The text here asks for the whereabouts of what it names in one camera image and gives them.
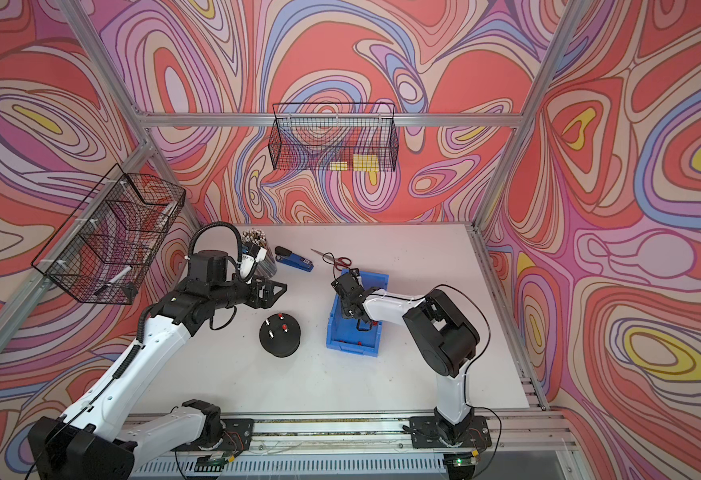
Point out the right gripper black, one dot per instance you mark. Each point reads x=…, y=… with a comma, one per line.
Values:
x=344, y=307

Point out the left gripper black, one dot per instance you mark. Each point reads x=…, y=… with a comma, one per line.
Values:
x=266, y=299

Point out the blue plastic bin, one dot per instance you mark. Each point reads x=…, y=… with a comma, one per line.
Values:
x=342, y=333

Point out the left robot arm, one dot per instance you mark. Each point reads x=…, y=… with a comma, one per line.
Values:
x=89, y=440

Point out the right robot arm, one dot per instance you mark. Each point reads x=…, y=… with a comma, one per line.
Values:
x=446, y=340

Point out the black round screw base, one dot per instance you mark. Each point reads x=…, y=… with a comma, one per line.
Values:
x=277, y=342

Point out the metal pen cup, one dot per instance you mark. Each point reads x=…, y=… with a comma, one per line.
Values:
x=257, y=236

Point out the blue black stapler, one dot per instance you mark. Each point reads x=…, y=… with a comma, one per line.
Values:
x=289, y=258

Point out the yellow sticky note pad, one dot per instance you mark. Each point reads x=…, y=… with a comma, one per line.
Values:
x=365, y=163

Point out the white marker in basket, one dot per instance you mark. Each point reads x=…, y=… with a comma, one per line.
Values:
x=113, y=281

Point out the red handled scissors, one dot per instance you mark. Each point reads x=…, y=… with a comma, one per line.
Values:
x=339, y=263

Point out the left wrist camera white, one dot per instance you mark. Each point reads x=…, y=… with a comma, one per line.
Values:
x=252, y=255

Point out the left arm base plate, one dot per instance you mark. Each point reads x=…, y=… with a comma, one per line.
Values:
x=235, y=438

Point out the black wire basket back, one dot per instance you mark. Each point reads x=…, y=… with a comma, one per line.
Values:
x=323, y=136

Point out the black wire basket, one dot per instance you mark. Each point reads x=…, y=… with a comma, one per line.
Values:
x=121, y=222
x=323, y=136

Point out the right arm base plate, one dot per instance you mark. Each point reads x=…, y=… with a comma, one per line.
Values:
x=429, y=432

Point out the black wire basket left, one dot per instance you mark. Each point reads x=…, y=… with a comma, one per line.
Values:
x=121, y=222

